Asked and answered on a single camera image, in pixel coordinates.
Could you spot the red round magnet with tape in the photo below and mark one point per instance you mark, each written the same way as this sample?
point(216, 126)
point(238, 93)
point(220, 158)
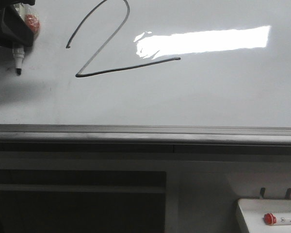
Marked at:
point(32, 20)

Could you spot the red-capped white marker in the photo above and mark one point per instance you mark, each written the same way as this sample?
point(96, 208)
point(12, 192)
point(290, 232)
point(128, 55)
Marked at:
point(281, 219)

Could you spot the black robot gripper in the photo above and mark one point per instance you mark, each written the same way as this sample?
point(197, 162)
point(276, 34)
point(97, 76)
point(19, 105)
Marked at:
point(13, 28)

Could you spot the white whiteboard surface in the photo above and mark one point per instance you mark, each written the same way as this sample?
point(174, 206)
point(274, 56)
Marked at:
point(153, 62)

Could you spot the grey aluminium whiteboard ledge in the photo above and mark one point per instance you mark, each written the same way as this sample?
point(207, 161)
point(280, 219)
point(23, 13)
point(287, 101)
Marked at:
point(34, 137)

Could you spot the left black tray hook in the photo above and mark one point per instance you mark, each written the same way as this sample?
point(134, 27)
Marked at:
point(262, 192)

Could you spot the white marker tray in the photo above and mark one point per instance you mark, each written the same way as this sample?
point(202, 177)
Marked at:
point(250, 215)

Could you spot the black tray hook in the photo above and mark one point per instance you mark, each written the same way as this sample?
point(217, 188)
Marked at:
point(262, 192)
point(288, 194)

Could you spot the white black-tipped whiteboard marker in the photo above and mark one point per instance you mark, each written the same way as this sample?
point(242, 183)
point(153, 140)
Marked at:
point(18, 49)

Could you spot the right black tray hook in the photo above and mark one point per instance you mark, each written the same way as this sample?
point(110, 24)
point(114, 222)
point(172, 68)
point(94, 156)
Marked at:
point(288, 194)

